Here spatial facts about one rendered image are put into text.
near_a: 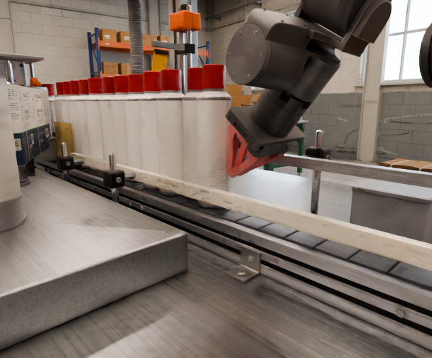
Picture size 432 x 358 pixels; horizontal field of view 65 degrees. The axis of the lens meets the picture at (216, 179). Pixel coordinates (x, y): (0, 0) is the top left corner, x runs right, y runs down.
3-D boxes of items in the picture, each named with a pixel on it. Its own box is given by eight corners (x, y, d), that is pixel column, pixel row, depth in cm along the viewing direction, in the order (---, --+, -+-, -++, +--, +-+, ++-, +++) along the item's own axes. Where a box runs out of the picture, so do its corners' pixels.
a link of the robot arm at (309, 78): (356, 62, 37) (325, 33, 40) (318, 50, 33) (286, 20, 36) (317, 111, 41) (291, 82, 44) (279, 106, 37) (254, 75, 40)
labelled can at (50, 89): (42, 154, 102) (35, 84, 98) (60, 153, 106) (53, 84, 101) (48, 156, 99) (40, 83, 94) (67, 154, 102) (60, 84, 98)
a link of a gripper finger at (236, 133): (205, 160, 49) (236, 109, 43) (239, 154, 54) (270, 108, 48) (232, 194, 47) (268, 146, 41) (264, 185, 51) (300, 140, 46)
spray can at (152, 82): (141, 185, 65) (135, 72, 60) (168, 182, 66) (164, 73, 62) (146, 191, 60) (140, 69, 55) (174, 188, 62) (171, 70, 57)
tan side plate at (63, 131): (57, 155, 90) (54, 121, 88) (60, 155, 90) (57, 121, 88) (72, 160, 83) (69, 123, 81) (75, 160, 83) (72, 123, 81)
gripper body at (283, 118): (221, 118, 43) (250, 67, 38) (270, 115, 50) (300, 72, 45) (251, 154, 40) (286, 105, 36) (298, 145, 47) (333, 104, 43)
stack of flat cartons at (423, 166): (374, 187, 421) (377, 162, 414) (393, 181, 454) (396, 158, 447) (433, 199, 372) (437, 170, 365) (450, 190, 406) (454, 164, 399)
